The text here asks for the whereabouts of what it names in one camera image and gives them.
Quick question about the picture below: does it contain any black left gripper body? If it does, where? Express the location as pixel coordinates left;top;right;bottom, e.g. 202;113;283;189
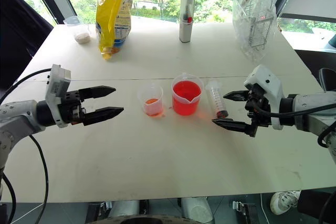
57;90;88;126

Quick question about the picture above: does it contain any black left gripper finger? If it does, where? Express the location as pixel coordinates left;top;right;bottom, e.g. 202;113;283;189
78;85;117;102
82;106;125;126

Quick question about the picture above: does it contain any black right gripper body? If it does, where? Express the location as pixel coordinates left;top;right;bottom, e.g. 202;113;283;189
245;83;273;131

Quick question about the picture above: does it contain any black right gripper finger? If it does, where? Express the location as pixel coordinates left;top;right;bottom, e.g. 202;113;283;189
211;118;258;138
223;90;250;102

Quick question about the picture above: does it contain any clear plastic syringe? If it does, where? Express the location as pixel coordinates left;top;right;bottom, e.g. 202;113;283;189
205;79;229;119

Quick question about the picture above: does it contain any small beaker with orange liquid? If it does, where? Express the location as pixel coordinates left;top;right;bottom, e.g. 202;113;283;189
136;82;165;118

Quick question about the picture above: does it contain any beaker with red liquid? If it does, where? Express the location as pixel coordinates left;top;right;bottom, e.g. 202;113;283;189
171;71;205;117

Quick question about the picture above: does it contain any clear cup with white powder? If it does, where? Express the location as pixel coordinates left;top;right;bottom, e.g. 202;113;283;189
62;15;92;45

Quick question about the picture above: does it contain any clear plastic bag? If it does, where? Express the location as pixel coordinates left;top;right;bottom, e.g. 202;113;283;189
232;0;304;62

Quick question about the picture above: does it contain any black chair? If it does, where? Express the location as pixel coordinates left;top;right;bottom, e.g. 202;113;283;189
318;67;336;92

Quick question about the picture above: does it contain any yellow snack bag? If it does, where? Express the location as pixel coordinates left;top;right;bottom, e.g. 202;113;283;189
95;0;136;61

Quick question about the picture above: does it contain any white sneaker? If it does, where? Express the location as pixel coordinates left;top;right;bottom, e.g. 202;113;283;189
270;190;301;216

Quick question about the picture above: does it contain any silver robot leg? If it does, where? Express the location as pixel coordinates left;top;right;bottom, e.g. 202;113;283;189
180;196;214;223
108;199;140;218

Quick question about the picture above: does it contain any dark cloth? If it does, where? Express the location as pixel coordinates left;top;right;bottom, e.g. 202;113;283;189
0;0;55;89

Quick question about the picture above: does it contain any tall white lidded container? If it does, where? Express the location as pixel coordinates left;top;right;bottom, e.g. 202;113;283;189
178;0;196;44

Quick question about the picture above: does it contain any dark trouser leg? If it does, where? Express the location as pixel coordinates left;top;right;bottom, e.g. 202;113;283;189
297;188;336;220

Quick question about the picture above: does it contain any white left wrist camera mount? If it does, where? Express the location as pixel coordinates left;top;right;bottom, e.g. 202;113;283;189
45;63;72;129

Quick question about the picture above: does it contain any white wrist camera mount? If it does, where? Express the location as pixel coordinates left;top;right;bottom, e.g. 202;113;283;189
45;63;72;129
244;64;286;131

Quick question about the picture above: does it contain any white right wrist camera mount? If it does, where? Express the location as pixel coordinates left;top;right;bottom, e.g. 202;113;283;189
244;64;286;131

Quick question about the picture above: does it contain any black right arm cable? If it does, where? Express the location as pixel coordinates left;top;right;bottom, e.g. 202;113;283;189
251;99;336;148

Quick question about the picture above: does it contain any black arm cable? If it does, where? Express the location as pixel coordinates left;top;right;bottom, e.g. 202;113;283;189
251;99;336;148
0;68;53;224

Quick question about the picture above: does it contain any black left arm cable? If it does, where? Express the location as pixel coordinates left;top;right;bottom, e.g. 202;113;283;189
0;68;53;224

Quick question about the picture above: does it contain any metal wire rack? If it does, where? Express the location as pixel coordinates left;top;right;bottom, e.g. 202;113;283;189
245;0;276;51

